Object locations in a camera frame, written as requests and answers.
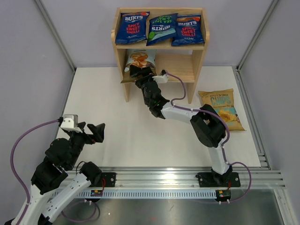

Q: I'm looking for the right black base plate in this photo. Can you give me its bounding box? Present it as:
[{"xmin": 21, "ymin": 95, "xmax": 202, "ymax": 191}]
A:
[{"xmin": 195, "ymin": 172, "xmax": 241, "ymax": 188}]

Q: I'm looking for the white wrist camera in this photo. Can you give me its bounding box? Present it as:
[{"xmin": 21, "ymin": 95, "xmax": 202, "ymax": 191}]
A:
[
  {"xmin": 60, "ymin": 114, "xmax": 82, "ymax": 133},
  {"xmin": 152, "ymin": 69, "xmax": 169, "ymax": 84}
]

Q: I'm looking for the aluminium mounting rail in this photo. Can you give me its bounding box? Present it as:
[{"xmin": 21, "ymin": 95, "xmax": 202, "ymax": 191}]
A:
[{"xmin": 30, "ymin": 166, "xmax": 287, "ymax": 200}]

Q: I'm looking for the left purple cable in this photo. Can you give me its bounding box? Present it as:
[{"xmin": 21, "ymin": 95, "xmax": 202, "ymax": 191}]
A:
[{"xmin": 11, "ymin": 119, "xmax": 61, "ymax": 223}]

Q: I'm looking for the wooden two-tier shelf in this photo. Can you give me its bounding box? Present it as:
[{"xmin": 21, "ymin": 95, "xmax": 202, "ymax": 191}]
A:
[{"xmin": 111, "ymin": 7, "xmax": 210, "ymax": 103}]

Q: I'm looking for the blue Burts sea salt bag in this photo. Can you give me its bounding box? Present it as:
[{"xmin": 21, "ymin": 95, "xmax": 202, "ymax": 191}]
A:
[{"xmin": 146, "ymin": 13, "xmax": 178, "ymax": 46}]

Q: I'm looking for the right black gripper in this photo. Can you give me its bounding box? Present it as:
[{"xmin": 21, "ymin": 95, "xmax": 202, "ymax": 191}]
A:
[{"xmin": 130, "ymin": 65, "xmax": 160, "ymax": 92}]

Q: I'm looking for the purple cable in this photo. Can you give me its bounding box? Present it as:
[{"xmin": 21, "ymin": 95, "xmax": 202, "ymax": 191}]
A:
[
  {"xmin": 167, "ymin": 73, "xmax": 253, "ymax": 204},
  {"xmin": 11, "ymin": 119, "xmax": 61, "ymax": 223}
]

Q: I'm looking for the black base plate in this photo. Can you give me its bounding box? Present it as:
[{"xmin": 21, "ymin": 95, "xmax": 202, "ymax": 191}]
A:
[
  {"xmin": 195, "ymin": 172, "xmax": 241, "ymax": 188},
  {"xmin": 90, "ymin": 172, "xmax": 117, "ymax": 188}
]

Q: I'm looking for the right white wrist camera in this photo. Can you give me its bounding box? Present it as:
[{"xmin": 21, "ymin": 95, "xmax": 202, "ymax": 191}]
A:
[{"xmin": 152, "ymin": 69, "xmax": 169, "ymax": 84}]

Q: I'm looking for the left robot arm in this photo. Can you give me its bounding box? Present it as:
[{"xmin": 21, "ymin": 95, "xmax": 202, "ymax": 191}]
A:
[{"xmin": 5, "ymin": 117, "xmax": 105, "ymax": 225}]

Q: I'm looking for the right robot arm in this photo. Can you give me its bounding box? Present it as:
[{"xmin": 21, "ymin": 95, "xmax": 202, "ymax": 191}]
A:
[{"xmin": 129, "ymin": 65, "xmax": 233, "ymax": 186}]

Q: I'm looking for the yellow kettle chips bag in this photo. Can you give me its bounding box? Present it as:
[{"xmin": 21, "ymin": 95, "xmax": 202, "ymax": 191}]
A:
[{"xmin": 198, "ymin": 89, "xmax": 245, "ymax": 131}]

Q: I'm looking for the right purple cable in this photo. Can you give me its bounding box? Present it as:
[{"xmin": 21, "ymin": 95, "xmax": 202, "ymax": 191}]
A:
[{"xmin": 167, "ymin": 73, "xmax": 253, "ymax": 204}]

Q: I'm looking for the blue Burts chilli bag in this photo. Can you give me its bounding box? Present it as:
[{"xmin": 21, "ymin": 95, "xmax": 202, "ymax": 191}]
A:
[
  {"xmin": 115, "ymin": 11, "xmax": 150, "ymax": 45},
  {"xmin": 171, "ymin": 14, "xmax": 204, "ymax": 46}
]

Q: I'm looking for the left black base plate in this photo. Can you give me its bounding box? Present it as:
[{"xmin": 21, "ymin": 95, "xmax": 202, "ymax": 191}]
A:
[{"xmin": 90, "ymin": 172, "xmax": 117, "ymax": 188}]

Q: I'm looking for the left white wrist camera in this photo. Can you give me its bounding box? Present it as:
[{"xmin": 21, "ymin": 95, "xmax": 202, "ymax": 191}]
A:
[{"xmin": 60, "ymin": 114, "xmax": 82, "ymax": 133}]

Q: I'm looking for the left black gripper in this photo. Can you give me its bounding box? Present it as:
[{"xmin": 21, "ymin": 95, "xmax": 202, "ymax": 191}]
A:
[{"xmin": 67, "ymin": 122, "xmax": 105, "ymax": 169}]

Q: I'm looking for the light blue cassava chips bag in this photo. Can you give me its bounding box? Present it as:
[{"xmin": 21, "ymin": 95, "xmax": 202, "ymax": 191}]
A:
[{"xmin": 121, "ymin": 49, "xmax": 157, "ymax": 83}]

